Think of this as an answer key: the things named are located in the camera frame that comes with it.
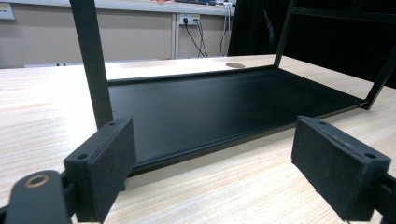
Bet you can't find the black two-tier metal shelf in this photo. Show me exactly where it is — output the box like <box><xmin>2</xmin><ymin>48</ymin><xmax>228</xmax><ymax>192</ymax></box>
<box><xmin>68</xmin><ymin>0</ymin><xmax>396</xmax><ymax>179</ymax></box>

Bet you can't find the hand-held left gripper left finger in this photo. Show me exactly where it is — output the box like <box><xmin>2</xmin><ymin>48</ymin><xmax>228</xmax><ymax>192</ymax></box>
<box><xmin>63</xmin><ymin>117</ymin><xmax>137</xmax><ymax>224</ymax></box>

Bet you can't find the white wall box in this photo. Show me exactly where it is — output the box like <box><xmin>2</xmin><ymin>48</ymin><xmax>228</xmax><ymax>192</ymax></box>
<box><xmin>0</xmin><ymin>2</ymin><xmax>16</xmax><ymax>21</ymax></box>

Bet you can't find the black power cable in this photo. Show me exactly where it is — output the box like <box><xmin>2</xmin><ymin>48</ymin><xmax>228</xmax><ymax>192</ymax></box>
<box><xmin>183</xmin><ymin>18</ymin><xmax>207</xmax><ymax>59</ymax></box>
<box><xmin>194</xmin><ymin>19</ymin><xmax>209</xmax><ymax>59</ymax></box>

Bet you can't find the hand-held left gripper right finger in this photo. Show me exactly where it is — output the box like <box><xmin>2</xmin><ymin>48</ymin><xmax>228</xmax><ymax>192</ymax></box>
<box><xmin>290</xmin><ymin>115</ymin><xmax>392</xmax><ymax>222</ymax></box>

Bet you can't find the white wall power socket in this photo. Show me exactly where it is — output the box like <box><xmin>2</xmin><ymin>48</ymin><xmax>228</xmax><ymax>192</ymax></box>
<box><xmin>178</xmin><ymin>13</ymin><xmax>201</xmax><ymax>26</ymax></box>

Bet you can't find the black curtain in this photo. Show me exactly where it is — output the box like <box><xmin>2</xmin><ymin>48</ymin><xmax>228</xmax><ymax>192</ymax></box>
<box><xmin>227</xmin><ymin>0</ymin><xmax>396</xmax><ymax>91</ymax></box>

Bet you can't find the white cable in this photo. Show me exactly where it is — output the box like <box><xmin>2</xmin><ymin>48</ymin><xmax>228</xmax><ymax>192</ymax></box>
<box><xmin>219</xmin><ymin>2</ymin><xmax>235</xmax><ymax>58</ymax></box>

